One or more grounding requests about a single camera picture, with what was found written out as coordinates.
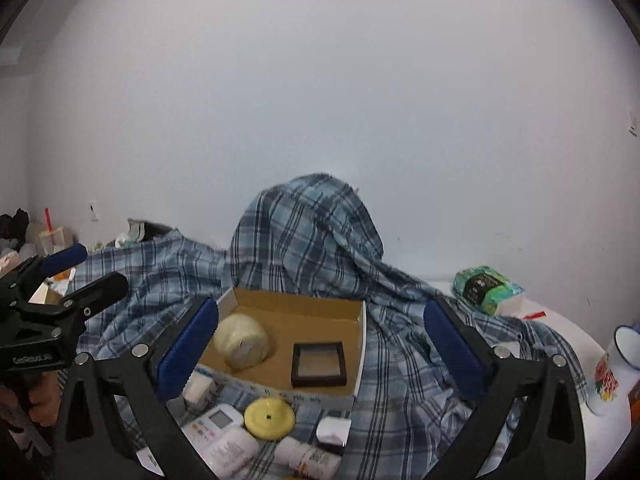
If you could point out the white square box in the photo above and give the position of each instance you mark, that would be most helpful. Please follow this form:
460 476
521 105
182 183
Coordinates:
334 429

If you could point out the orange bottle with white cap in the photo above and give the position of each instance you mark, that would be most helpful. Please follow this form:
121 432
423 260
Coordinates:
300 455

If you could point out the dark clothing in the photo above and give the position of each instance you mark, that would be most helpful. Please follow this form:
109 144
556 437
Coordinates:
17 222

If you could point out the blue plaid cloth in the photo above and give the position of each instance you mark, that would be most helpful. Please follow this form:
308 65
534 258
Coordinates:
310 240

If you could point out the yellow round disc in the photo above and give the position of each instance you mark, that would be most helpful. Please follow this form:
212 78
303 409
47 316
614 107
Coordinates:
260 420

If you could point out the plastic drink cup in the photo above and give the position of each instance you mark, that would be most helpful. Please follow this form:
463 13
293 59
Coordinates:
52 240

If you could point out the green plastic bottle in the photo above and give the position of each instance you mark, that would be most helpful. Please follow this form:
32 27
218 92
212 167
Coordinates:
482 287

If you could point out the black square frame box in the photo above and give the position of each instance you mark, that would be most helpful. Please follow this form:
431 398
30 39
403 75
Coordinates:
318 365

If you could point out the white printed mug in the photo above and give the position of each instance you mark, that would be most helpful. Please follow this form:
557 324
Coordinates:
607 385

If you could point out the shallow cardboard box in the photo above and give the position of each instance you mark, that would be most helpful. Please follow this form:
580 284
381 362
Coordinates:
280 320

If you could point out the white green plastic bag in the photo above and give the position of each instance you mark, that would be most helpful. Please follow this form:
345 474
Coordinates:
122 241

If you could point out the small red strip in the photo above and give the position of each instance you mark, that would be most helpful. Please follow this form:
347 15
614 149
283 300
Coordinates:
533 315

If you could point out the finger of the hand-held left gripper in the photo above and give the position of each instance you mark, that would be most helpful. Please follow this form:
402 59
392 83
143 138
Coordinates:
102 285
65 257

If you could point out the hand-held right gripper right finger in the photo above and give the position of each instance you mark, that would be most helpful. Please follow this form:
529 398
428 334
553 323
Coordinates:
452 355

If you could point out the small white bottle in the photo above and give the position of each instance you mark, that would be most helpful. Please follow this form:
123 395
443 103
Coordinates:
200 389

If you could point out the cream round jar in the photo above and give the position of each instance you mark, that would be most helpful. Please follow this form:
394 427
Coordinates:
242 340

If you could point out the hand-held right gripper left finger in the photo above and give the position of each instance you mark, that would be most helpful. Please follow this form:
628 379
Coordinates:
187 345

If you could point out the white remote control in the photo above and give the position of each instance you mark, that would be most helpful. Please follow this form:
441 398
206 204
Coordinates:
215 422

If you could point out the person's left hand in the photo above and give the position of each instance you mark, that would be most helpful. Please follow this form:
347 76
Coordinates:
45 400

